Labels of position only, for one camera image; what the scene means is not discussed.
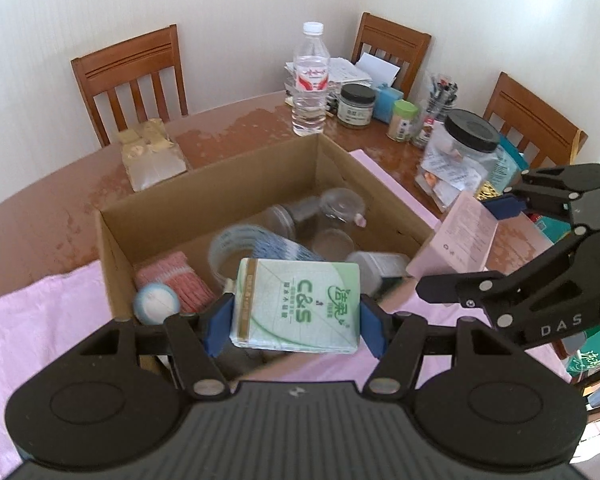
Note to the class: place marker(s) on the green printed package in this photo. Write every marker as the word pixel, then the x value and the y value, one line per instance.
pixel 592 357

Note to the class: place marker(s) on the stack of white papers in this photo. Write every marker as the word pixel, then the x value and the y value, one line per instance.
pixel 350 72

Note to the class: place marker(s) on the green lid container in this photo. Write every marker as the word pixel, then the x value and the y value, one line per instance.
pixel 400 122

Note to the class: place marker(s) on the pink knitted sock roll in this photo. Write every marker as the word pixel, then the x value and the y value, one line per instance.
pixel 180 280

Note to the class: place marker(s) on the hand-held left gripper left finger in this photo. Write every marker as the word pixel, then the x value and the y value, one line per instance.
pixel 217 327

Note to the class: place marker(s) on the clear plastic jar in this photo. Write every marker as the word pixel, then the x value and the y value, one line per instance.
pixel 342 205

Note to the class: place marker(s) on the green tissue pack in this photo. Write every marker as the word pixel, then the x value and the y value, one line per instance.
pixel 295 305

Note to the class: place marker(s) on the pen holder with pens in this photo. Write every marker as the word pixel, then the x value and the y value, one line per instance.
pixel 435 110

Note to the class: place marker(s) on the gold ornament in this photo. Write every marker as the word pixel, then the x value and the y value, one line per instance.
pixel 490 191

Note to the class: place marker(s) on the clear water bottle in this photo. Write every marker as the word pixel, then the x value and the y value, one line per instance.
pixel 310 95

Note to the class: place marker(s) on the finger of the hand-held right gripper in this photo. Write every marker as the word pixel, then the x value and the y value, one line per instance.
pixel 502 206
pixel 455 287

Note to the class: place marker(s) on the pink towel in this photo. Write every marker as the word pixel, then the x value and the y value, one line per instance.
pixel 45 340

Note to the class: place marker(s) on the blue box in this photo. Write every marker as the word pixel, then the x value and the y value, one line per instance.
pixel 389 102

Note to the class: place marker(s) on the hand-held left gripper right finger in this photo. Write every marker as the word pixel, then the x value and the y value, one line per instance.
pixel 375 327

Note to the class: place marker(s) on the wooden chair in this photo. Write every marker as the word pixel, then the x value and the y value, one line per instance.
pixel 125 60
pixel 525 105
pixel 390 35

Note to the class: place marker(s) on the teal printed bag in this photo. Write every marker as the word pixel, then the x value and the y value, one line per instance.
pixel 510 165

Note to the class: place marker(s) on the pink carton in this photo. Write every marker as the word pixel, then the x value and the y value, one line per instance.
pixel 460 240

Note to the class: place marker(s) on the silver foil bag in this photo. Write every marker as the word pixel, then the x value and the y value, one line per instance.
pixel 152 160

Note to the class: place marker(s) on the clear tape roll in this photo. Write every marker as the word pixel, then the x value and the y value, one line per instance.
pixel 225 245

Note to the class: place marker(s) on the brown cardboard box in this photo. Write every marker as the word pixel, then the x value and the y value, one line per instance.
pixel 205 195

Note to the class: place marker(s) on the large jar with black lid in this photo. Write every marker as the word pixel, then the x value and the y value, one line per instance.
pixel 455 160

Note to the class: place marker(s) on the small jar with black lid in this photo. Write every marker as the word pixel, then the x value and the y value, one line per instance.
pixel 356 107

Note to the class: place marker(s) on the clear round lid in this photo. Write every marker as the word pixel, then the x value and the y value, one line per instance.
pixel 332 245

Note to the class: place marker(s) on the clear jar with dark contents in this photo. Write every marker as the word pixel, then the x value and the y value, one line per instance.
pixel 300 212

